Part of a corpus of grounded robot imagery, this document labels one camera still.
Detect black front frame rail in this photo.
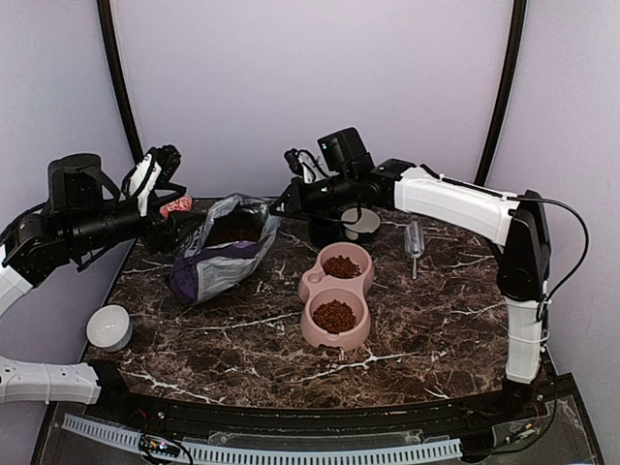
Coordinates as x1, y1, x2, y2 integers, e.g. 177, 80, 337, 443
47, 375, 577, 440

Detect grey slotted cable duct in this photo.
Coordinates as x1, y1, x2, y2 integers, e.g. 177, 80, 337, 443
62, 414, 462, 464

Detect pink double pet bowl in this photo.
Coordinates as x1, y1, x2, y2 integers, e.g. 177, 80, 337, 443
297, 242, 375, 352

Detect white ceramic pet bowl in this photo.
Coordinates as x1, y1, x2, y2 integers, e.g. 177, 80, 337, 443
340, 208, 381, 244

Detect metal food scoop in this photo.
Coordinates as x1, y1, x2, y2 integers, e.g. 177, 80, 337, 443
404, 221, 425, 280

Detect purple pet food bag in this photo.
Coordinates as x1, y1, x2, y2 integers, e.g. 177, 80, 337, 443
166, 193, 280, 306

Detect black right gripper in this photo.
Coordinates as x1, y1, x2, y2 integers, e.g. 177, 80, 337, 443
270, 169, 357, 219

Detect dark green mug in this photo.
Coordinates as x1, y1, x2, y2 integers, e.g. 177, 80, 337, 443
308, 217, 342, 249

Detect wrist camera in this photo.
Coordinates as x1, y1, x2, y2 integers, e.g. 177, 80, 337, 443
121, 144, 187, 218
284, 148, 327, 184

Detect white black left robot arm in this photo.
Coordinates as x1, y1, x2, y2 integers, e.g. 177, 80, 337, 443
1, 145, 205, 422

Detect white grey round bowl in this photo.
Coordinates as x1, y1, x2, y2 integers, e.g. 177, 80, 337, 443
86, 304, 133, 353

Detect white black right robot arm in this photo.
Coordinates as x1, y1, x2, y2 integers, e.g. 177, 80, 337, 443
269, 127, 555, 420

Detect red patterned small bowl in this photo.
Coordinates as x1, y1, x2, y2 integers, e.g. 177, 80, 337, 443
160, 195, 193, 218

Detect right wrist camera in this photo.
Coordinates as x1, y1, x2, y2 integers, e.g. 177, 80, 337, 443
284, 148, 327, 184

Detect brown kibble in bowl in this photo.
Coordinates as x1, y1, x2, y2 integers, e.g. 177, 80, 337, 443
323, 255, 361, 279

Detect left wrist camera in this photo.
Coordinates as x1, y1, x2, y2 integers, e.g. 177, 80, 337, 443
121, 144, 187, 218

